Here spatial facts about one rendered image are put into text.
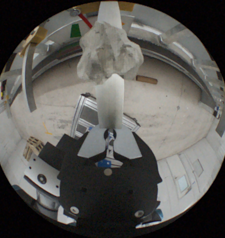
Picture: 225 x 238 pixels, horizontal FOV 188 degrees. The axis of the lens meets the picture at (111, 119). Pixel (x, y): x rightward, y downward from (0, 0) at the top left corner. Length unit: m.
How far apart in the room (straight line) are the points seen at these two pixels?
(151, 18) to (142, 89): 0.88
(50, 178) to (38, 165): 0.05
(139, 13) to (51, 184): 0.75
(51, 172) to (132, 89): 1.03
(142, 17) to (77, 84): 1.01
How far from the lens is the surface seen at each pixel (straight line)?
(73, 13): 0.22
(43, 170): 0.27
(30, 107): 0.26
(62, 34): 0.31
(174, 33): 0.32
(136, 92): 1.00
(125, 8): 0.24
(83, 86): 1.01
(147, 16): 0.52
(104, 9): 0.16
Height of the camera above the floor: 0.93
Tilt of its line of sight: 60 degrees down
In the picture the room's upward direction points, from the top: 178 degrees counter-clockwise
